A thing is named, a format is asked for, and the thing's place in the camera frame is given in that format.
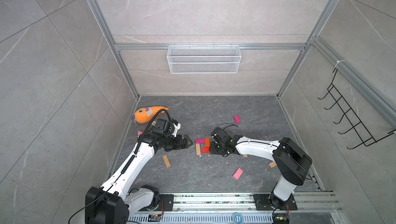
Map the magenta block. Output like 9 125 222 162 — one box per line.
234 115 240 124
195 138 206 144

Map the orange block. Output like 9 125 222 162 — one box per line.
205 138 210 149

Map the red block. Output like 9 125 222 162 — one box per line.
202 147 210 154

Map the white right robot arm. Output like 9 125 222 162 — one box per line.
209 127 312 209

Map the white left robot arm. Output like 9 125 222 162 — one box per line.
82 108 193 224

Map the orange plush toy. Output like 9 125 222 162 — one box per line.
132 106 169 124

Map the pink block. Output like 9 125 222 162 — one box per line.
233 168 243 180

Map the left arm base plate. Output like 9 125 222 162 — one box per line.
146 194 174 212

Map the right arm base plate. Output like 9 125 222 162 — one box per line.
253 193 298 211

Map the white wire basket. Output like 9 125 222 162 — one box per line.
167 45 242 74

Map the aluminium rail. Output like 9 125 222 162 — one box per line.
165 192 342 213

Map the black wire hook rack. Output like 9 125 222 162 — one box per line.
318 69 396 150

